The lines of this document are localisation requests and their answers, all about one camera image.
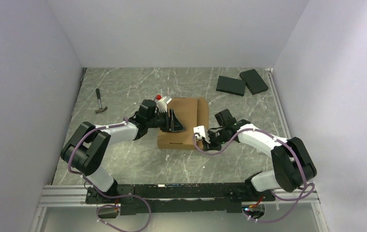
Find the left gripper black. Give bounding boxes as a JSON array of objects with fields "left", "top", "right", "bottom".
[{"left": 147, "top": 109, "right": 185, "bottom": 132}]

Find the brown cardboard box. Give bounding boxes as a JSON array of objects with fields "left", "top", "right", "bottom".
[{"left": 157, "top": 97, "right": 209, "bottom": 150}]

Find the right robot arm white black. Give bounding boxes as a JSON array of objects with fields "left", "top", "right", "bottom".
[{"left": 193, "top": 109, "right": 317, "bottom": 201}]

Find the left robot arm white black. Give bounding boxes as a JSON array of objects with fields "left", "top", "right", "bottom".
[{"left": 60, "top": 98, "right": 185, "bottom": 203}]

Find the black foam block near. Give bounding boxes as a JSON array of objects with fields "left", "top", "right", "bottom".
[{"left": 216, "top": 75, "right": 246, "bottom": 97}]

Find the black foam block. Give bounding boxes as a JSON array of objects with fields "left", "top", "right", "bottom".
[
  {"left": 240, "top": 69, "right": 268, "bottom": 95},
  {"left": 216, "top": 75, "right": 246, "bottom": 97}
]

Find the black foam block far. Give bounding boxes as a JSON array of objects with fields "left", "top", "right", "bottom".
[{"left": 240, "top": 69, "right": 268, "bottom": 95}]

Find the small black hammer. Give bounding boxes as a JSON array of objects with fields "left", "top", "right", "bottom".
[{"left": 95, "top": 88, "right": 108, "bottom": 114}]

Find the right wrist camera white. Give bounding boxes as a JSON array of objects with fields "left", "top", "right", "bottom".
[{"left": 193, "top": 126, "right": 210, "bottom": 144}]

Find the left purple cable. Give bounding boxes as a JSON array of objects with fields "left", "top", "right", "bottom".
[{"left": 68, "top": 117, "right": 152, "bottom": 232}]

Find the purple cable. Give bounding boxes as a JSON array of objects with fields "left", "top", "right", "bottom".
[
  {"left": 68, "top": 117, "right": 152, "bottom": 232},
  {"left": 192, "top": 128, "right": 316, "bottom": 224}
]

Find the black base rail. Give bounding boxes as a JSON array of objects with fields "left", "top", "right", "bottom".
[{"left": 85, "top": 179, "right": 275, "bottom": 216}]

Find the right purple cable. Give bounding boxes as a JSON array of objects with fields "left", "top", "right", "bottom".
[{"left": 192, "top": 128, "right": 316, "bottom": 224}]

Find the aluminium frame rail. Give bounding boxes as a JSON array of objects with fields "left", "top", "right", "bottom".
[{"left": 38, "top": 185, "right": 87, "bottom": 207}]

